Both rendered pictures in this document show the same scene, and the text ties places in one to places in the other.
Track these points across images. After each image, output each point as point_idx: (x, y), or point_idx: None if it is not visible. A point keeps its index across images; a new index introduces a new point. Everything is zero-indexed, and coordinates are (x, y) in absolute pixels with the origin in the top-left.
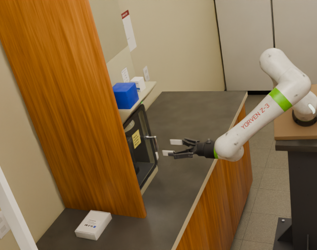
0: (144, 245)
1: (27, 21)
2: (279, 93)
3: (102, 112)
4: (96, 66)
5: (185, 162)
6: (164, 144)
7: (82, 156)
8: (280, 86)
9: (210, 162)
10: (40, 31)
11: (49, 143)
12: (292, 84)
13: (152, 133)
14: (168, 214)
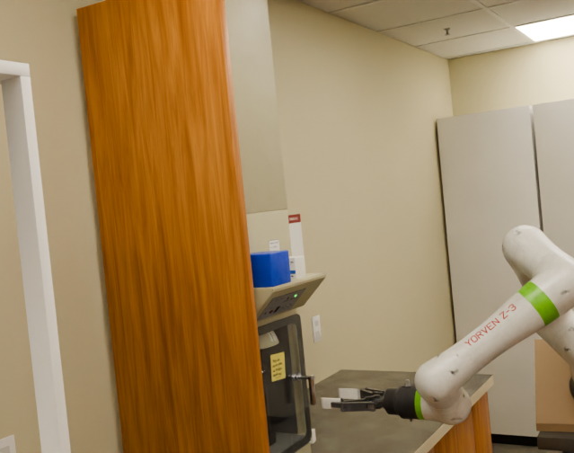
0: None
1: (138, 126)
2: (534, 288)
3: (225, 279)
4: (228, 195)
5: (364, 448)
6: (331, 426)
7: (177, 371)
8: (535, 278)
9: (410, 451)
10: (154, 141)
11: (127, 347)
12: (558, 272)
13: (312, 413)
14: None
